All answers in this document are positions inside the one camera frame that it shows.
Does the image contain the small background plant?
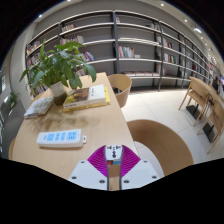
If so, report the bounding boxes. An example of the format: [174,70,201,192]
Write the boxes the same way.
[8,91,21,108]

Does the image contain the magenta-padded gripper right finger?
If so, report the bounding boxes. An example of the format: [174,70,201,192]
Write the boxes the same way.
[120,145,161,190]

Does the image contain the slatted wooden chair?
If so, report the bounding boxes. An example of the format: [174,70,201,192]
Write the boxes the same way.
[196,99,224,155]
[178,87,210,127]

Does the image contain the white power strip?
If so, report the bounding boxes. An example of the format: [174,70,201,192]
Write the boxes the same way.
[35,128,88,149]

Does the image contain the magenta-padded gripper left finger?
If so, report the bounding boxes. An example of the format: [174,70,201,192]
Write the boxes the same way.
[68,145,109,191]

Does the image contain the ceiling lights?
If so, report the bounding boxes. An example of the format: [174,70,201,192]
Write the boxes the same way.
[36,0,204,34]

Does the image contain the light wooden side table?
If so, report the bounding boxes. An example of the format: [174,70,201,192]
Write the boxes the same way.
[188,76,224,111]

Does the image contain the small white charger block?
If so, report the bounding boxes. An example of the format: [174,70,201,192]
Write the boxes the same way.
[104,144,124,167]

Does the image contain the painting cover white book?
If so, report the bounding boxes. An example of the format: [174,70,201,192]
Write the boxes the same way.
[62,83,107,109]

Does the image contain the green potted plant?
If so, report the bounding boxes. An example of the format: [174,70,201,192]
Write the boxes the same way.
[18,39,98,107]

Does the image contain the round-backed wooden chair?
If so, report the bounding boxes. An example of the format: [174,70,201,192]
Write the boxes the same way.
[126,119,195,178]
[107,73,133,109]

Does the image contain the grey bookshelf unit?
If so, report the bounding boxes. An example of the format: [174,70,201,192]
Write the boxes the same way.
[24,9,214,98]

